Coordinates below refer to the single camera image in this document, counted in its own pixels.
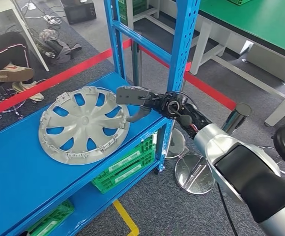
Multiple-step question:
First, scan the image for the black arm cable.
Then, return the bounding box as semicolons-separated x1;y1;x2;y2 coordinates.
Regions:
216;182;239;236

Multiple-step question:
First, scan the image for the silver plastic hubcap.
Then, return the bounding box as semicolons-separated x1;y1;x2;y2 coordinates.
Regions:
38;86;130;166

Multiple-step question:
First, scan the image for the grey bag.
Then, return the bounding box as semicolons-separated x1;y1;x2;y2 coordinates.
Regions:
38;29;82;65

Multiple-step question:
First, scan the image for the blue metal shelf rack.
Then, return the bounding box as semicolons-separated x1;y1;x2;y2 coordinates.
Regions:
0;0;201;236

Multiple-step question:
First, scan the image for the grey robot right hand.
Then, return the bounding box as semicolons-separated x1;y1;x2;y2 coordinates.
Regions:
126;107;153;124

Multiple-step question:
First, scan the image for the white power strip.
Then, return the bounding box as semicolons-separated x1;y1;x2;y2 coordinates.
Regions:
43;14;63;26

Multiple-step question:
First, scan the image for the green crate stack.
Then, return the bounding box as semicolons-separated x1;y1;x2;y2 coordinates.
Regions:
118;0;148;26

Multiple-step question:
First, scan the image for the person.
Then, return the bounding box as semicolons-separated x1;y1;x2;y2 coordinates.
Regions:
0;31;45;102

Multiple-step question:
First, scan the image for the green top workbench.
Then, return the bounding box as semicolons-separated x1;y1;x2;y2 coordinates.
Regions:
190;0;285;128

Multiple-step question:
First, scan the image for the white bench frame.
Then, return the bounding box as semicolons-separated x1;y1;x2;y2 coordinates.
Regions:
126;0;161;30

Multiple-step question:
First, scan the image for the red barrier belt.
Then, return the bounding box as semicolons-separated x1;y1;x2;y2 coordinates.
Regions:
0;39;133;120
139;45;237;112

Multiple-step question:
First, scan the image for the black appliance box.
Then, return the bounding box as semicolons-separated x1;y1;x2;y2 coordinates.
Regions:
60;0;97;25

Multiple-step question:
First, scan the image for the wrist camera with black bracket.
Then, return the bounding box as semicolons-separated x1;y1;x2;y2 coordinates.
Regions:
116;86;150;107

